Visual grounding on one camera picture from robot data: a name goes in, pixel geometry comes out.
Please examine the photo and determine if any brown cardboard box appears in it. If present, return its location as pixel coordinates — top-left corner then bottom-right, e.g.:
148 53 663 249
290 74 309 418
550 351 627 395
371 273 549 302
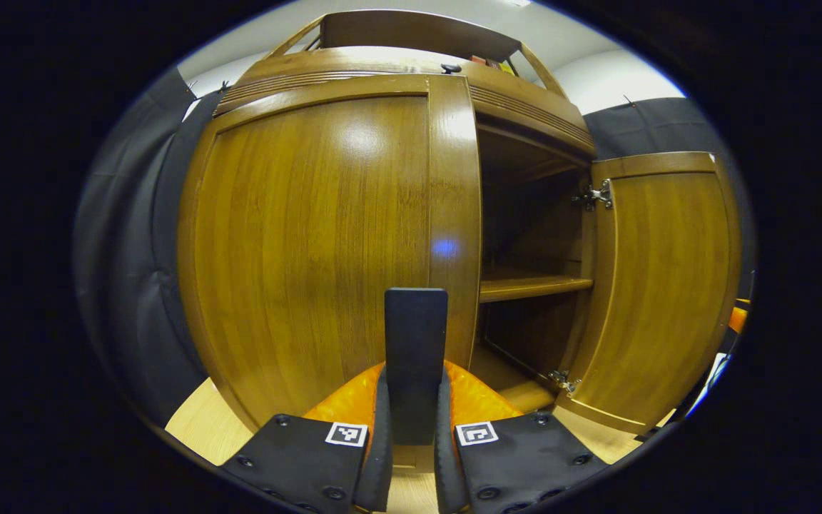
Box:
696 352 731 409

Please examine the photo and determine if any metal door hinge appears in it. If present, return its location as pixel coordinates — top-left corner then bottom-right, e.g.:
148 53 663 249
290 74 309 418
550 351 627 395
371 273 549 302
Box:
572 178 615 212
547 369 583 395

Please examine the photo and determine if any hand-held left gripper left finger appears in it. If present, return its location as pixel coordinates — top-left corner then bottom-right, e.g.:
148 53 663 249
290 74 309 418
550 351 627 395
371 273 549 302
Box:
220 363 392 514

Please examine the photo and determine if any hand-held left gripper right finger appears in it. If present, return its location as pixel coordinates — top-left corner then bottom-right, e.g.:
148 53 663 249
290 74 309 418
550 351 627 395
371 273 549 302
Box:
434 361 608 514

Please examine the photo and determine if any black backdrop cloth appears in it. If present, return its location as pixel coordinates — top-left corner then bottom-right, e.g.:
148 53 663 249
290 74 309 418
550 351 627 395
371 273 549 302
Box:
72 68 758 429

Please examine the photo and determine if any wooden inner shelf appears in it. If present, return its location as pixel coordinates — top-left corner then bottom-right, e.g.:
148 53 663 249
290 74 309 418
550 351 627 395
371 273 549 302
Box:
479 275 595 304

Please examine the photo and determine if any wooden cabinet drawer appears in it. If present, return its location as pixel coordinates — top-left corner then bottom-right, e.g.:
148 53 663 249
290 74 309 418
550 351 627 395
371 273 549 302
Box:
213 44 597 159

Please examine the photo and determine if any black door handle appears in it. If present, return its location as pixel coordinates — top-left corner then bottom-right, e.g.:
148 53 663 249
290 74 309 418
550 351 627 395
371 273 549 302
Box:
385 288 449 447

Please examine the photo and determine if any wooden cabinet door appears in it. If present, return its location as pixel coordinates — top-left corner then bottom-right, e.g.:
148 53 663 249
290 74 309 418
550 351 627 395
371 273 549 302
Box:
177 74 483 433
554 151 744 436

